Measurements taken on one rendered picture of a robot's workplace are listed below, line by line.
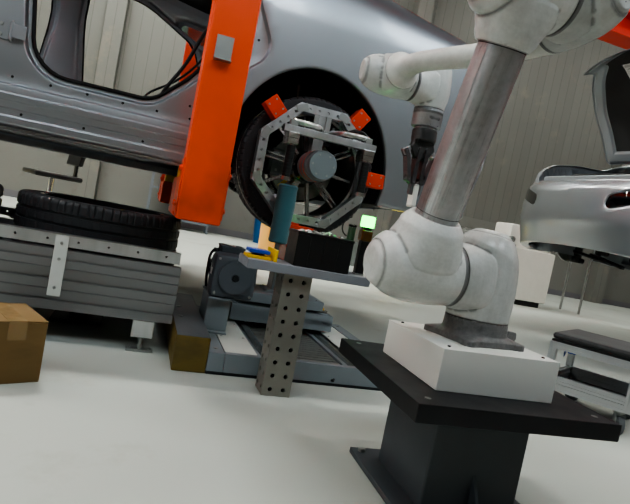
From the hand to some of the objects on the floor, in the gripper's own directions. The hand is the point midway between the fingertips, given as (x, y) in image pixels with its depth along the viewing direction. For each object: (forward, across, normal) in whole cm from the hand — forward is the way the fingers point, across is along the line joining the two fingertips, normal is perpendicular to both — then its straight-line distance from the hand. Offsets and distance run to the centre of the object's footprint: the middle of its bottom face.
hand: (412, 195), depth 167 cm
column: (+74, -22, +31) cm, 83 cm away
